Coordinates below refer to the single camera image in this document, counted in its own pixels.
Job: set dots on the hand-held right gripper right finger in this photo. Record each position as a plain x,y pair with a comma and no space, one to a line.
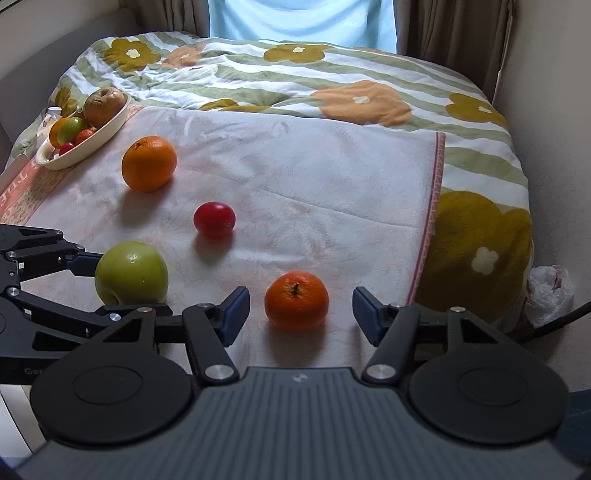
364,314

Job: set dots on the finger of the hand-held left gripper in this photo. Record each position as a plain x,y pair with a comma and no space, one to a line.
55,309
81,263

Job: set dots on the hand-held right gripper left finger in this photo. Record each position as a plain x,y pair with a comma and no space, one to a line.
235,314

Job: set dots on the green apple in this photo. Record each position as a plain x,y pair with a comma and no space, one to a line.
131,272
71,128

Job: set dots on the small red plum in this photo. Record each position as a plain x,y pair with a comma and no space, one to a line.
214,219
67,147

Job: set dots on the cream oval tray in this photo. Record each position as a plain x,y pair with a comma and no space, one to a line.
92,147

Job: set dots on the large orange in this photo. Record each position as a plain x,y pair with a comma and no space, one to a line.
54,134
149,163

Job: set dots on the small mandarin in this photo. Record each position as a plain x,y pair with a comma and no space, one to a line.
85,136

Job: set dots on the wrinkled brown apple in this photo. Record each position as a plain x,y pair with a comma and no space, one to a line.
104,106

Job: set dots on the white towel pink border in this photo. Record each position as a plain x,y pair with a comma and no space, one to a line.
300,184

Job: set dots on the white bottle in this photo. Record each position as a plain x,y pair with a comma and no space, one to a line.
54,111

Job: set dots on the white plastic bag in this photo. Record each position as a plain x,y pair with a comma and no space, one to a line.
549,295

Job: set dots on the floral striped blanket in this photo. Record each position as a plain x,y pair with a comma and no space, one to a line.
323,69

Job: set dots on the brown curtain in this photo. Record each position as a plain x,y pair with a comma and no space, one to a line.
452,41
161,16

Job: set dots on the light blue curtain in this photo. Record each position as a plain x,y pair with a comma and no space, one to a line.
300,23

